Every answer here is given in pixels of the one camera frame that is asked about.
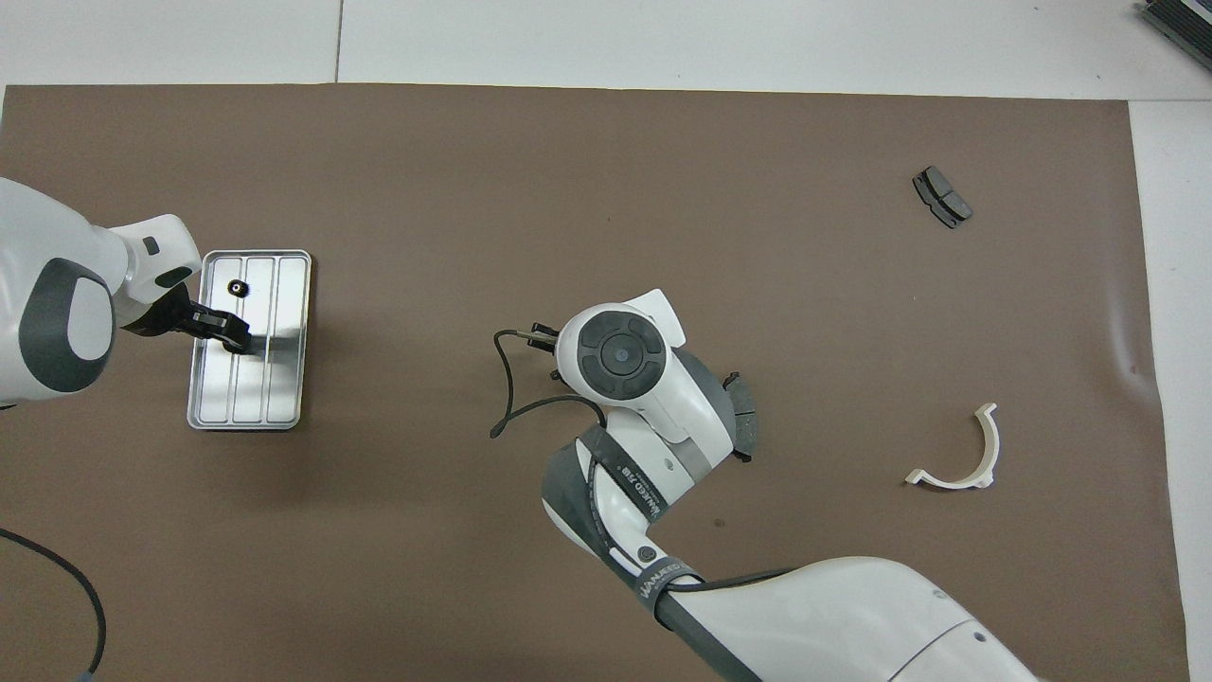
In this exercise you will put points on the brown table mat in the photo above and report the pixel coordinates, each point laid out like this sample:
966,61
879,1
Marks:
568,189

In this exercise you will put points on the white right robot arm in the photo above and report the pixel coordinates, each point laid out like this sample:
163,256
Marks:
644,379

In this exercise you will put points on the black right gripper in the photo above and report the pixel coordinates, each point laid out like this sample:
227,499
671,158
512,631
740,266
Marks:
545,346

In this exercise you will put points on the black ribbed device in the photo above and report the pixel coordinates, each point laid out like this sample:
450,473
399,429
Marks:
1184,24

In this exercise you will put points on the silver metal tray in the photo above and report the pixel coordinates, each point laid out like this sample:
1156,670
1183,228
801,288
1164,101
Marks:
284,379

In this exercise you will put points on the short dark grey brake pad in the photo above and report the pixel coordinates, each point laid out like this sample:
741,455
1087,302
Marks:
942,194

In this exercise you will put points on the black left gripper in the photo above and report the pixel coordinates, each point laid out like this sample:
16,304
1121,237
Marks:
166,317

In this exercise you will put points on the small black bearing gear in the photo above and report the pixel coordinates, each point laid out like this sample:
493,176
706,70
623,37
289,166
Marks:
238,287

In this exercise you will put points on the white curved plastic bracket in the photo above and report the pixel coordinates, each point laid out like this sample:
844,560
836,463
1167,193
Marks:
956,481

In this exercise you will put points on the long dark grey brake pad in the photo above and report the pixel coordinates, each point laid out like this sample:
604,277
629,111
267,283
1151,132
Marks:
750,417

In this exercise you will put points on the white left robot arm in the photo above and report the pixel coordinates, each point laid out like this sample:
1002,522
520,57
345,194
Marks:
38,246

